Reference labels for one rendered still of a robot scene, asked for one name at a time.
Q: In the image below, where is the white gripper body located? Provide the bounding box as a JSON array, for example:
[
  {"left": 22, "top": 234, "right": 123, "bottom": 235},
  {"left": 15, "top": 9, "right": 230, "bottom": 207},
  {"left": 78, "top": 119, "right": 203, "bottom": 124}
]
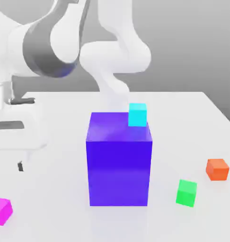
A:
[{"left": 0, "top": 109, "right": 49, "bottom": 152}]

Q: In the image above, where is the small orange cube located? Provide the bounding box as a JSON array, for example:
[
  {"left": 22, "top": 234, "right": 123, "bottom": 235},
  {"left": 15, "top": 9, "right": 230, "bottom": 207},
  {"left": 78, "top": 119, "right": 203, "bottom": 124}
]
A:
[{"left": 205, "top": 158, "right": 230, "bottom": 182}]

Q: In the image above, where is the large purple box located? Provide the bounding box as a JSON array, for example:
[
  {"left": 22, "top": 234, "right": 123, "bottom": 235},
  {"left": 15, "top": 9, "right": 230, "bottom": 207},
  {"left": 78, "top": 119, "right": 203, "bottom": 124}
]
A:
[{"left": 86, "top": 112, "right": 153, "bottom": 207}]

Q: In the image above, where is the small green cube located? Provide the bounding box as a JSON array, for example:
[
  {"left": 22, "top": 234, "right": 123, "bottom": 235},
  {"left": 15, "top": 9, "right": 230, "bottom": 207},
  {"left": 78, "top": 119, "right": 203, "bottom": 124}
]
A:
[{"left": 176, "top": 179, "right": 198, "bottom": 208}]

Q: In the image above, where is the small magenta cube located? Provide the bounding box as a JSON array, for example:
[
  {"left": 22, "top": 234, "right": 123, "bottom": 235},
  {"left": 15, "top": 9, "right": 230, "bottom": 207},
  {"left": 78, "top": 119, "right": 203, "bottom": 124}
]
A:
[{"left": 0, "top": 197, "right": 14, "bottom": 227}]

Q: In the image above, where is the small cyan cube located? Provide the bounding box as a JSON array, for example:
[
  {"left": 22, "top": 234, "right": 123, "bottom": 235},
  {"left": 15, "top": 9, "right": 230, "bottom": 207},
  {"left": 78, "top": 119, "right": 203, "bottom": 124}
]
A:
[{"left": 128, "top": 103, "right": 148, "bottom": 128}]

